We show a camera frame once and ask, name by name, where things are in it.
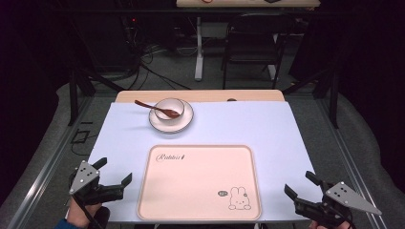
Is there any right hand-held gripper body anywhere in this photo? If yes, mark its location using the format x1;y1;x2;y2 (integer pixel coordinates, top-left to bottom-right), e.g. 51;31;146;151
294;180;383;229

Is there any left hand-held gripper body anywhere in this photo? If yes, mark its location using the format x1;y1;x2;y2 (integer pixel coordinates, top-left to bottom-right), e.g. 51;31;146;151
68;160;111;206

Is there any person's right hand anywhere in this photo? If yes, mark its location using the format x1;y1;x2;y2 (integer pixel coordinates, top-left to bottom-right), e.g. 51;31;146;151
309;220;354;229

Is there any person's left hand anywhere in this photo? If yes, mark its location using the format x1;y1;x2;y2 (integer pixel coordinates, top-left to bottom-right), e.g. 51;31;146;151
65;195;103;229

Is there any black metal stand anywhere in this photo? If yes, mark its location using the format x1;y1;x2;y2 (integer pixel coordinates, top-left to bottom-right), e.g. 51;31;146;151
282;58;340;130
67;66;126;127

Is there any pink tray with rabbit print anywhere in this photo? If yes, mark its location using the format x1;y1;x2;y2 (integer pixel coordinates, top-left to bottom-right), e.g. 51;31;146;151
137;144;263;221

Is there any brown wooden spoon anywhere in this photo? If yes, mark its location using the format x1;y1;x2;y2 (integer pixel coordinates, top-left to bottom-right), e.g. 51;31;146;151
134;99;181;119

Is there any light blue table mat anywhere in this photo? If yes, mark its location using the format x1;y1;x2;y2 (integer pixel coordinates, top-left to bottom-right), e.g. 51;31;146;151
87;100;323;223

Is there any white saucer with dark rim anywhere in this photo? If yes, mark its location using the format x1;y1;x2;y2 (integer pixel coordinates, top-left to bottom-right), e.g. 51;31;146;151
148;98;195;134

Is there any white bowl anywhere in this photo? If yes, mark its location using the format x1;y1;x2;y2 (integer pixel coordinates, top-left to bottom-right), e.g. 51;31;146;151
154;97;185;122

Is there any light wooden table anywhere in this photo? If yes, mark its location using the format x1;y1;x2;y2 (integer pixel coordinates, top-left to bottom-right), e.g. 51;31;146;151
115;89;286;103

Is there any black chair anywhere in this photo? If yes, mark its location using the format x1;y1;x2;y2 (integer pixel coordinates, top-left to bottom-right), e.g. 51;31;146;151
221;12;296;90

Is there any white desk leg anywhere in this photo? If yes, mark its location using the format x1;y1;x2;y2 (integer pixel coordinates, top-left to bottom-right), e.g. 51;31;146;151
194;16;205;82

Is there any black square floor frame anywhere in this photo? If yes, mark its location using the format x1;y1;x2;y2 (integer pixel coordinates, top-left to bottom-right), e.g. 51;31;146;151
70;128;91;145

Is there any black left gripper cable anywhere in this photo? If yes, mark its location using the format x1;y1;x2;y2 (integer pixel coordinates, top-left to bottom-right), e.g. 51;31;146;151
72;194;105;229

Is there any aluminium frame rail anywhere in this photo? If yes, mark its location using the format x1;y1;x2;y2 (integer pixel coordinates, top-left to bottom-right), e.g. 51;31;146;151
314;97;388;229
6;94;94;229

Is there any bundle of floor cables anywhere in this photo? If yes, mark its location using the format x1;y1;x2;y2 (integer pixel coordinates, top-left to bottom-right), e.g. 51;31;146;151
122;17;193;92

